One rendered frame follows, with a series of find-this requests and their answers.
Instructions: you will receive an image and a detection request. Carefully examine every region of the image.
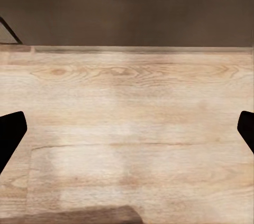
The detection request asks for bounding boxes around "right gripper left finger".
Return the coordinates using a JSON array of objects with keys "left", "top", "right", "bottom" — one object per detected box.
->
[{"left": 0, "top": 111, "right": 28, "bottom": 174}]

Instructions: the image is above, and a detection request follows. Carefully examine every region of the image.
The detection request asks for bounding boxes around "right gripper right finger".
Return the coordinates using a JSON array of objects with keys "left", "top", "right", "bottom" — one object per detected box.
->
[{"left": 237, "top": 111, "right": 254, "bottom": 153}]

